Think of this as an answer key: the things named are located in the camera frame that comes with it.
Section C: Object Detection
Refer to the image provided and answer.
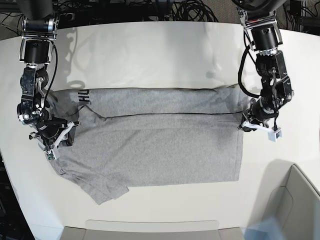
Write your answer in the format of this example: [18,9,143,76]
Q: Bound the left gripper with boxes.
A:
[237,97,279,133]

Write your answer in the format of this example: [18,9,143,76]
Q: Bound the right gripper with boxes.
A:
[29,119,79,151]

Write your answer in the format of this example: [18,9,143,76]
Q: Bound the grey T-shirt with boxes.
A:
[48,86,249,204]

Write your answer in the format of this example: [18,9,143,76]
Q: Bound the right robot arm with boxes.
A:
[17,0,78,153]

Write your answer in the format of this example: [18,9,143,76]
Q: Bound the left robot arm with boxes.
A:
[234,0,294,132]

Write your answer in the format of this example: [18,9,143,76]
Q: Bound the grey box at right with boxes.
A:
[262,164,320,240]

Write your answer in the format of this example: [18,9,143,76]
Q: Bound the grey box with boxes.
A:
[60,220,244,240]
[262,164,320,240]

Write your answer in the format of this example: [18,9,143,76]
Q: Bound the grey box at bottom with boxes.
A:
[60,220,244,240]

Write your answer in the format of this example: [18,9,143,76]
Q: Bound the blue cloth at corner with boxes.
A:
[242,217,286,240]

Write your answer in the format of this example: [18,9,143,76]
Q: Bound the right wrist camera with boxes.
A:
[44,147,60,161]

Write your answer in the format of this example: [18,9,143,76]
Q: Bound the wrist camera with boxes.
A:
[268,127,282,142]
[44,147,60,161]

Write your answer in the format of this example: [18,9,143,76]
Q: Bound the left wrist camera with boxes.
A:
[268,127,282,142]

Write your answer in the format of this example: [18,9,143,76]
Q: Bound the black cable bundle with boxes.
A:
[164,0,221,23]

